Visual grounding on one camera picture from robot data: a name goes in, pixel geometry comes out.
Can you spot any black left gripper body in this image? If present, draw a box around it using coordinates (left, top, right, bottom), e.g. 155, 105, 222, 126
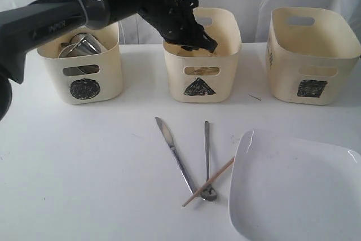
138, 0, 204, 46

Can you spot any long wooden chopstick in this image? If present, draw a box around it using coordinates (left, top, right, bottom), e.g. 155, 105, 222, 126
185, 67, 219, 76

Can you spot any steel mug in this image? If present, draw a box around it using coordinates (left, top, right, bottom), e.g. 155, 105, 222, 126
70, 33, 106, 55

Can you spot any stainless steel bowl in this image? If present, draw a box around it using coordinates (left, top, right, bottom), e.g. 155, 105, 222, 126
58, 42, 100, 76

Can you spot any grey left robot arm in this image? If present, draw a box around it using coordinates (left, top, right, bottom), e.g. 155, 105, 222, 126
1, 0, 218, 116

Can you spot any cream bin with triangle mark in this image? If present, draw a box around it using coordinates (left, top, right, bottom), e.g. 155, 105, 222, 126
163, 7, 242, 103

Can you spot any steel table knife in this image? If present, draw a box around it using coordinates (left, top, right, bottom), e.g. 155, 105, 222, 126
155, 116, 196, 194

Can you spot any cream bin with square mark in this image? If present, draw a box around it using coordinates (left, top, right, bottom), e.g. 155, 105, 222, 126
266, 7, 360, 105

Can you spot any cream bin with circle mark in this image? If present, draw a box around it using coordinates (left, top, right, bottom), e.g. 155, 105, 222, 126
37, 23, 123, 105

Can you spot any short wooden chopstick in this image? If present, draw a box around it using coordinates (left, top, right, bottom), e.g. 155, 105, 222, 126
182, 156, 235, 207

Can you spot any steel spoon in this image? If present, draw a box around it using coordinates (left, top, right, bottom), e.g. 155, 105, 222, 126
201, 121, 218, 202

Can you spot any white square plate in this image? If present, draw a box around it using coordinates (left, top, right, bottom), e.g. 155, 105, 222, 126
228, 130, 360, 240

